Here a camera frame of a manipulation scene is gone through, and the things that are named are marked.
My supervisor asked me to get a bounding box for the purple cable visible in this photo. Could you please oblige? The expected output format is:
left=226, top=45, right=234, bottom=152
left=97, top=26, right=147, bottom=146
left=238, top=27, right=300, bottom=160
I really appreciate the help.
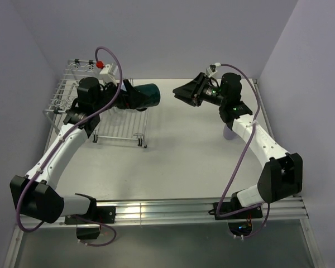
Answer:
left=16, top=46, right=123, bottom=248
left=215, top=63, right=270, bottom=241

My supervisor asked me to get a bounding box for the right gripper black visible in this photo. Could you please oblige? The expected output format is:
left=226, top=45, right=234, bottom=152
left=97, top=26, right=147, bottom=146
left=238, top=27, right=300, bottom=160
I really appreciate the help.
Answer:
left=173, top=72, right=227, bottom=107

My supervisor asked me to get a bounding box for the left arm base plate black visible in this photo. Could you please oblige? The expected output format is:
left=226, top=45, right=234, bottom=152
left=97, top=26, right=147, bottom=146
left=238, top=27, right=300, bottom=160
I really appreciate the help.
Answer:
left=64, top=206, right=116, bottom=225

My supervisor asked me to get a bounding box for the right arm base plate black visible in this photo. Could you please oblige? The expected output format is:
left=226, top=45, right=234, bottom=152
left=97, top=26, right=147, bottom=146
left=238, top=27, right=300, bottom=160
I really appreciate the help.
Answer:
left=208, top=201, right=263, bottom=220

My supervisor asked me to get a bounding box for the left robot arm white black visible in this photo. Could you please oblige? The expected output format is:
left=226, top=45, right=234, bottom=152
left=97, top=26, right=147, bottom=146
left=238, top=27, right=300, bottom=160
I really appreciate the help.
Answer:
left=9, top=76, right=161, bottom=223

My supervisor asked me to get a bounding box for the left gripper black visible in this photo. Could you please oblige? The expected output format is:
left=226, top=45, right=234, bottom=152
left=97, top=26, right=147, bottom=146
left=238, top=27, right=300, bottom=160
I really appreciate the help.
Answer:
left=93, top=79, right=149, bottom=113

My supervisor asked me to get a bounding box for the dark green mug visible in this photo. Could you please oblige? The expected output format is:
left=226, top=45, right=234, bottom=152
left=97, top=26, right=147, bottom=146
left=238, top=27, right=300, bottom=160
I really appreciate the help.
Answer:
left=135, top=83, right=161, bottom=112

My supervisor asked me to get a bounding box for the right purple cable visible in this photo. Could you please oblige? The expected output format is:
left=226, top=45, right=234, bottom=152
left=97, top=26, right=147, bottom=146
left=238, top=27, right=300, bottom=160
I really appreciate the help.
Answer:
left=215, top=63, right=270, bottom=241

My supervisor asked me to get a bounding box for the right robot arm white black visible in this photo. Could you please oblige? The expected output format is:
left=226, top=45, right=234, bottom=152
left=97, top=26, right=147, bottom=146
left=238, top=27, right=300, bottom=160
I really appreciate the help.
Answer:
left=173, top=73, right=303, bottom=218

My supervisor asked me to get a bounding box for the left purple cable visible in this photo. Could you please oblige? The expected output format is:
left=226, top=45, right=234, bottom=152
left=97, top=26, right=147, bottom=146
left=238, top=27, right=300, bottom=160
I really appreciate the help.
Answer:
left=16, top=46, right=123, bottom=248

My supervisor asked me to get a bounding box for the clear glass cup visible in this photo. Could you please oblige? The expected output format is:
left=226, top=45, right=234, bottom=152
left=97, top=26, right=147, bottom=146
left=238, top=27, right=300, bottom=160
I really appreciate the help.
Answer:
left=107, top=108, right=136, bottom=125

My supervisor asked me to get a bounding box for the silver wire dish rack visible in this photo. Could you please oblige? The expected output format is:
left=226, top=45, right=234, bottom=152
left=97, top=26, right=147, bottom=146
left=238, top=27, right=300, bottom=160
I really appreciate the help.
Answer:
left=42, top=59, right=149, bottom=148

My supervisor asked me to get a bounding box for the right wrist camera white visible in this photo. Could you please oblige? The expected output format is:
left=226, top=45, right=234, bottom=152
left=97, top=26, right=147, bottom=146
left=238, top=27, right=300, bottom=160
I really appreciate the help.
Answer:
left=205, top=63, right=221, bottom=78

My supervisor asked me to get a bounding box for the purple cup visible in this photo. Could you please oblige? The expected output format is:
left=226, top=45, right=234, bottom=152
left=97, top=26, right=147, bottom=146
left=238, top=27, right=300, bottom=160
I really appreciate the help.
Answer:
left=223, top=126, right=236, bottom=140

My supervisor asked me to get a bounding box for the aluminium rail frame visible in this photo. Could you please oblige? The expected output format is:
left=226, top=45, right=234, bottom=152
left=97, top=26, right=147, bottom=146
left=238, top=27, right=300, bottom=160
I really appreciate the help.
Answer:
left=5, top=79, right=324, bottom=267

